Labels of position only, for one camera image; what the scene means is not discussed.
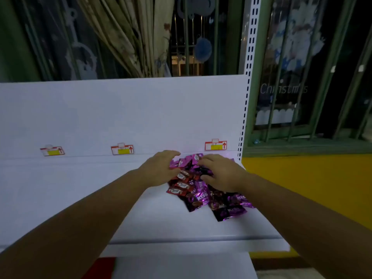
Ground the white lower shelf panel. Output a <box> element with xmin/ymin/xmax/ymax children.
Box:
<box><xmin>111</xmin><ymin>254</ymin><xmax>258</xmax><ymax>279</ymax></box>

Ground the white metal shelf board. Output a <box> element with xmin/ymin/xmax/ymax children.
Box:
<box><xmin>0</xmin><ymin>154</ymin><xmax>291</xmax><ymax>258</ymax></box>

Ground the person's right forearm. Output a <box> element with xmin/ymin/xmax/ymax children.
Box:
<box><xmin>238</xmin><ymin>172</ymin><xmax>372</xmax><ymax>279</ymax></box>

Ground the beige patterned curtain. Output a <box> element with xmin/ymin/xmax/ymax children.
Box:
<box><xmin>74</xmin><ymin>0</ymin><xmax>175</xmax><ymax>78</ymax></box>

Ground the blue fluffy ball ornament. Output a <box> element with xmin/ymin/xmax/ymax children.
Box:
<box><xmin>194</xmin><ymin>37</ymin><xmax>213</xmax><ymax>63</ymax></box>

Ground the green barred window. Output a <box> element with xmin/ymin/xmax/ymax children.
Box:
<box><xmin>244</xmin><ymin>0</ymin><xmax>372</xmax><ymax>158</ymax></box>

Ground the person's right hand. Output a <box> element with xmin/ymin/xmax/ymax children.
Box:
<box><xmin>197</xmin><ymin>154</ymin><xmax>248</xmax><ymax>194</ymax></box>

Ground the white shelf panel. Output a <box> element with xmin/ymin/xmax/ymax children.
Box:
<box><xmin>111</xmin><ymin>254</ymin><xmax>258</xmax><ymax>279</ymax></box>
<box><xmin>0</xmin><ymin>74</ymin><xmax>251</xmax><ymax>161</ymax></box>

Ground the person's left forearm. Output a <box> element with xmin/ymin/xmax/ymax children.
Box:
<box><xmin>0</xmin><ymin>168</ymin><xmax>153</xmax><ymax>279</ymax></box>

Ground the dark window with green frame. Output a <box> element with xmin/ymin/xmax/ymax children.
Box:
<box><xmin>0</xmin><ymin>0</ymin><xmax>245</xmax><ymax>83</ymax></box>

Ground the red and yellow price tag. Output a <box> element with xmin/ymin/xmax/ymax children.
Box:
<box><xmin>205</xmin><ymin>139</ymin><xmax>228</xmax><ymax>151</ymax></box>
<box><xmin>40</xmin><ymin>145</ymin><xmax>65</xmax><ymax>157</ymax></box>
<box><xmin>111</xmin><ymin>143</ymin><xmax>135</xmax><ymax>156</ymax></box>

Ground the red object under shelf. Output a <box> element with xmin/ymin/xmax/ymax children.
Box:
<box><xmin>82</xmin><ymin>257</ymin><xmax>117</xmax><ymax>279</ymax></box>

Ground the pile of purple candy packets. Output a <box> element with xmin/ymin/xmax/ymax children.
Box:
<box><xmin>169</xmin><ymin>153</ymin><xmax>256</xmax><ymax>222</ymax></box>

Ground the person's left hand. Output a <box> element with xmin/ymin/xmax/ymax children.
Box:
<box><xmin>136</xmin><ymin>150</ymin><xmax>181</xmax><ymax>188</ymax></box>

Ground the white shelf back panel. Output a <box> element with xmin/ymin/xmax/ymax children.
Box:
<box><xmin>0</xmin><ymin>74</ymin><xmax>251</xmax><ymax>161</ymax></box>

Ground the white perforated shelf upright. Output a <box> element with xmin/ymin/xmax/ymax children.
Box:
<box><xmin>237</xmin><ymin>0</ymin><xmax>263</xmax><ymax>162</ymax></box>

